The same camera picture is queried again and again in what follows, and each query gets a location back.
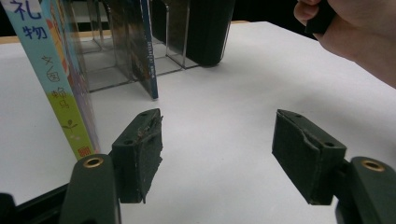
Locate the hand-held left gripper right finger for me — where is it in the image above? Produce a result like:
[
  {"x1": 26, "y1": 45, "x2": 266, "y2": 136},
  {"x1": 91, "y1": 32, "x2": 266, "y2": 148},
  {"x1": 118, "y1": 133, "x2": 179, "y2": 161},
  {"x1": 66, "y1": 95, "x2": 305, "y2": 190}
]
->
[{"x1": 271, "y1": 108, "x2": 396, "y2": 224}]

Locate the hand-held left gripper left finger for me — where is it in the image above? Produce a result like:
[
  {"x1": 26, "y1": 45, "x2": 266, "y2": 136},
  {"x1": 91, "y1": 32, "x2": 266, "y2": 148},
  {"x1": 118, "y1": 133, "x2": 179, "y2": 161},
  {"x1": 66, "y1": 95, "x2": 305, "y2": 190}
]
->
[{"x1": 58, "y1": 107, "x2": 164, "y2": 224}]

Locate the clear acrylic book rack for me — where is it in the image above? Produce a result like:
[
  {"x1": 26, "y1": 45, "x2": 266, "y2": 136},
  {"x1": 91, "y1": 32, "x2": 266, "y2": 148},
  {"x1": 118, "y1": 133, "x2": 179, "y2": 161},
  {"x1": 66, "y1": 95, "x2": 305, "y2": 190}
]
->
[{"x1": 69, "y1": 0, "x2": 233, "y2": 94}]

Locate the purple paperback book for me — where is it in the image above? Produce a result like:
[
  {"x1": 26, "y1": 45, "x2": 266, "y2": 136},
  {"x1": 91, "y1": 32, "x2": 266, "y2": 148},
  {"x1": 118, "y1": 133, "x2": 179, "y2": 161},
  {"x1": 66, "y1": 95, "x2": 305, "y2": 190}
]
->
[{"x1": 106, "y1": 0, "x2": 160, "y2": 101}]

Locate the light blue green picture book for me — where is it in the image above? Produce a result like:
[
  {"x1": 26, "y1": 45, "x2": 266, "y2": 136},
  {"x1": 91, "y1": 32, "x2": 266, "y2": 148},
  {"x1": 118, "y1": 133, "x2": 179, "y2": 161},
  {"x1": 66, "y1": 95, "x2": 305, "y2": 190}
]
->
[{"x1": 0, "y1": 0, "x2": 101, "y2": 161}]

